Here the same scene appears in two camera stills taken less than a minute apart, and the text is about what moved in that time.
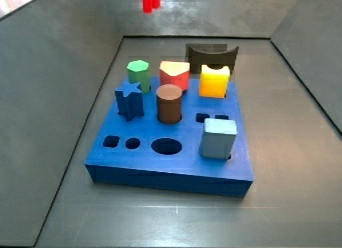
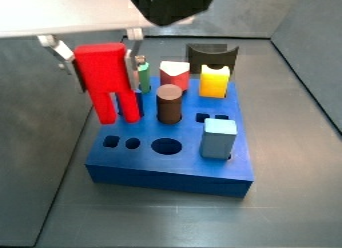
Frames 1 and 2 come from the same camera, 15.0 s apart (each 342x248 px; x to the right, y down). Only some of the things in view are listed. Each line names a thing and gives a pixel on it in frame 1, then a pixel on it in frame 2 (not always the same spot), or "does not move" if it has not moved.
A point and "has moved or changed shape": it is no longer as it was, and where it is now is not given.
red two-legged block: (151, 1) has moved or changed shape
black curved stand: (211, 54) does not move
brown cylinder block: (168, 103) does not move
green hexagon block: (139, 74) does not move
